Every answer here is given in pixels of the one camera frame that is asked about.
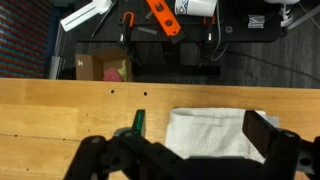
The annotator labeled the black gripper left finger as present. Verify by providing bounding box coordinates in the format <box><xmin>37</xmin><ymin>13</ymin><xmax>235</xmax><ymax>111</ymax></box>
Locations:
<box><xmin>63</xmin><ymin>109</ymin><xmax>188</xmax><ymax>180</ymax></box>

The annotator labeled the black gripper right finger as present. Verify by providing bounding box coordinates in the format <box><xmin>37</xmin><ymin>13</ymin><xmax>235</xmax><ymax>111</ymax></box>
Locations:
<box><xmin>242</xmin><ymin>109</ymin><xmax>320</xmax><ymax>180</ymax></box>

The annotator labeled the white woven towel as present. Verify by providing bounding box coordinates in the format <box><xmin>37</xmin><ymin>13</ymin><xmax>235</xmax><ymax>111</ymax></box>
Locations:
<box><xmin>164</xmin><ymin>107</ymin><xmax>278</xmax><ymax>164</ymax></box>

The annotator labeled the pink cloth piece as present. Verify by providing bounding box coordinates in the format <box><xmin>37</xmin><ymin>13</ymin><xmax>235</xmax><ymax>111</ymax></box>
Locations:
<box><xmin>102</xmin><ymin>66</ymin><xmax>124</xmax><ymax>82</ymax></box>

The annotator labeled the yellow cloth piece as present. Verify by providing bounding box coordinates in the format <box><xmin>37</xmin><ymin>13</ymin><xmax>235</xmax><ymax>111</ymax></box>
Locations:
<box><xmin>118</xmin><ymin>59</ymin><xmax>130</xmax><ymax>81</ymax></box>

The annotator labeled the small open cardboard box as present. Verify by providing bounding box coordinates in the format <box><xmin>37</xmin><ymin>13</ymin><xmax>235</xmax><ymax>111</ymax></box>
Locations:
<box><xmin>74</xmin><ymin>46</ymin><xmax>134</xmax><ymax>83</ymax></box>

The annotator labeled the dark grey work board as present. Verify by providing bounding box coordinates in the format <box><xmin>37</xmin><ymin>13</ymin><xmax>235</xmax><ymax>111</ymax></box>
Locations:
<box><xmin>74</xmin><ymin>0</ymin><xmax>284</xmax><ymax>43</ymax></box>

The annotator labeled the silver metal block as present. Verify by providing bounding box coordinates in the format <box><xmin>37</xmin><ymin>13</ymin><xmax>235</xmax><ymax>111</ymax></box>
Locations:
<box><xmin>247</xmin><ymin>14</ymin><xmax>266</xmax><ymax>30</ymax></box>

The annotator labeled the grey metal bar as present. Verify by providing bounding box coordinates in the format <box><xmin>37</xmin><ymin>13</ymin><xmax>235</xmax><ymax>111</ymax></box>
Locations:
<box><xmin>288</xmin><ymin>3</ymin><xmax>320</xmax><ymax>31</ymax></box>

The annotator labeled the black pen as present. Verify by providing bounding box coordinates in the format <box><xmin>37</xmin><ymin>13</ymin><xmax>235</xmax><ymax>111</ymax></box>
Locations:
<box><xmin>91</xmin><ymin>1</ymin><xmax>118</xmax><ymax>38</ymax></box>

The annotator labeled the white plastic stand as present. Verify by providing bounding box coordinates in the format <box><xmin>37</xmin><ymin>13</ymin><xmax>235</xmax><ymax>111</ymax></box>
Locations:
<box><xmin>264</xmin><ymin>0</ymin><xmax>301</xmax><ymax>28</ymax></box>

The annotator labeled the orange spirit level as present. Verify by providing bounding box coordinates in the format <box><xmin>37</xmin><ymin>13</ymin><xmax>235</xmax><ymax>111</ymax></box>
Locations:
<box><xmin>145</xmin><ymin>0</ymin><xmax>186</xmax><ymax>45</ymax></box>

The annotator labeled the white plastic bucket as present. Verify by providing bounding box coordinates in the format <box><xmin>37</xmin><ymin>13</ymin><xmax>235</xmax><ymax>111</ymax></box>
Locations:
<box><xmin>174</xmin><ymin>0</ymin><xmax>218</xmax><ymax>18</ymax></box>

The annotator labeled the black floor cable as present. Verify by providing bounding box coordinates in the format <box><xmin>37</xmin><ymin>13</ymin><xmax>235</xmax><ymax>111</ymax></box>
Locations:
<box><xmin>226</xmin><ymin>49</ymin><xmax>320</xmax><ymax>83</ymax></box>

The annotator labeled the aluminium rail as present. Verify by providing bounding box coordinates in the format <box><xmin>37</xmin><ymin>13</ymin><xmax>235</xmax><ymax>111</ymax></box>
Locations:
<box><xmin>49</xmin><ymin>55</ymin><xmax>66</xmax><ymax>80</ymax></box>

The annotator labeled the orange handled bar clamp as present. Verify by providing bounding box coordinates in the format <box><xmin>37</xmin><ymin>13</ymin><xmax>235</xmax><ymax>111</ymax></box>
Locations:
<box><xmin>119</xmin><ymin>11</ymin><xmax>136</xmax><ymax>44</ymax></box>

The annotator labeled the grey hanging cable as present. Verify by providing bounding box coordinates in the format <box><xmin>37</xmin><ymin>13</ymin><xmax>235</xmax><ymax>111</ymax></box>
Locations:
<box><xmin>210</xmin><ymin>0</ymin><xmax>230</xmax><ymax>62</ymax></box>

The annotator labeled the black handled clamp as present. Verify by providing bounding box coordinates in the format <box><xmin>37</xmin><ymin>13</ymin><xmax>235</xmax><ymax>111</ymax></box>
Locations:
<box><xmin>199</xmin><ymin>14</ymin><xmax>216</xmax><ymax>61</ymax></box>

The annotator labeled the white plastic bracket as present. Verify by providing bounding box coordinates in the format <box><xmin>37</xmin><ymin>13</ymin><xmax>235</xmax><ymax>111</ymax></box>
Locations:
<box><xmin>60</xmin><ymin>0</ymin><xmax>113</xmax><ymax>33</ymax></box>

